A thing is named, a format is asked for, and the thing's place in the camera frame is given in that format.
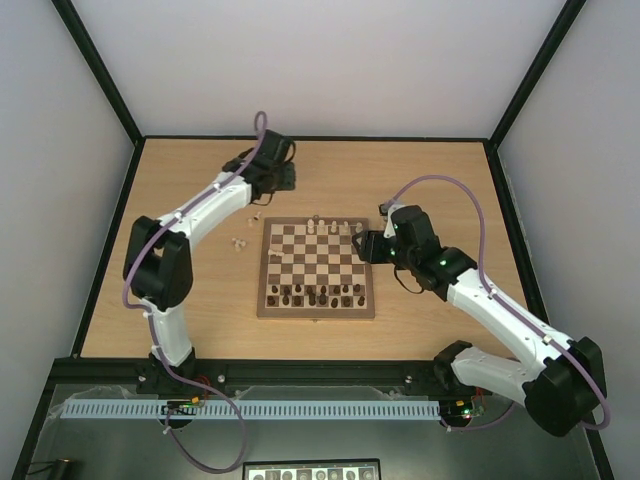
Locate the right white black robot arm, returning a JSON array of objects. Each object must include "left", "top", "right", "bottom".
[{"left": 352, "top": 205, "right": 606, "bottom": 437}]

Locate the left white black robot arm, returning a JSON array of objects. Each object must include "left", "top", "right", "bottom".
[{"left": 122, "top": 129, "right": 296, "bottom": 375}]

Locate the wooden chess board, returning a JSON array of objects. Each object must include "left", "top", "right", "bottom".
[{"left": 256, "top": 215, "right": 375, "bottom": 320}]

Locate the dark chess pieces front row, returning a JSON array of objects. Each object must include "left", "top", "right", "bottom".
[{"left": 265, "top": 294, "right": 368, "bottom": 309}]

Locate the dark chess pieces row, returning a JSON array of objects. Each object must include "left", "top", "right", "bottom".
[
  {"left": 265, "top": 294, "right": 368, "bottom": 309},
  {"left": 266, "top": 284, "right": 366, "bottom": 296}
]

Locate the dark chess pieces back row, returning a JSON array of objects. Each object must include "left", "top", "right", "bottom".
[{"left": 266, "top": 284, "right": 366, "bottom": 296}]

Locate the right controller board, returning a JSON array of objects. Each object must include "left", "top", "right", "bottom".
[{"left": 443, "top": 396, "right": 487, "bottom": 420}]

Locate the controller board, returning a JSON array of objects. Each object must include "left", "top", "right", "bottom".
[
  {"left": 443, "top": 396, "right": 487, "bottom": 420},
  {"left": 157, "top": 396, "right": 207, "bottom": 417}
]

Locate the left controller board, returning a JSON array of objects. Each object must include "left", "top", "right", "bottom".
[{"left": 157, "top": 396, "right": 207, "bottom": 417}]

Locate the left light piece pair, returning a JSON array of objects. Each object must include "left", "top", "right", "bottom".
[{"left": 232, "top": 238, "right": 247, "bottom": 251}]

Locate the printed reference sheet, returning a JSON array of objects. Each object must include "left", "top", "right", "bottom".
[{"left": 242, "top": 459, "right": 382, "bottom": 480}]

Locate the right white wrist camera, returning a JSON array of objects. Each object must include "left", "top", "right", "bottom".
[{"left": 379, "top": 202, "right": 404, "bottom": 239}]

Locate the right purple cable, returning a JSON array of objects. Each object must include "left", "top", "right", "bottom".
[{"left": 392, "top": 174, "right": 612, "bottom": 434}]

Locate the purple cable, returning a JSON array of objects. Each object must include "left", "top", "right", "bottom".
[
  {"left": 121, "top": 110, "right": 247, "bottom": 471},
  {"left": 392, "top": 174, "right": 612, "bottom": 434}
]

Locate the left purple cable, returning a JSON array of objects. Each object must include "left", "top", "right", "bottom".
[{"left": 121, "top": 110, "right": 247, "bottom": 471}]

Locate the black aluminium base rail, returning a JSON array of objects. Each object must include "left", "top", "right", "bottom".
[{"left": 52, "top": 357, "right": 581, "bottom": 396}]

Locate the light blue cable duct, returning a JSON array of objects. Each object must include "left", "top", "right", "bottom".
[{"left": 61, "top": 399, "right": 441, "bottom": 421}]

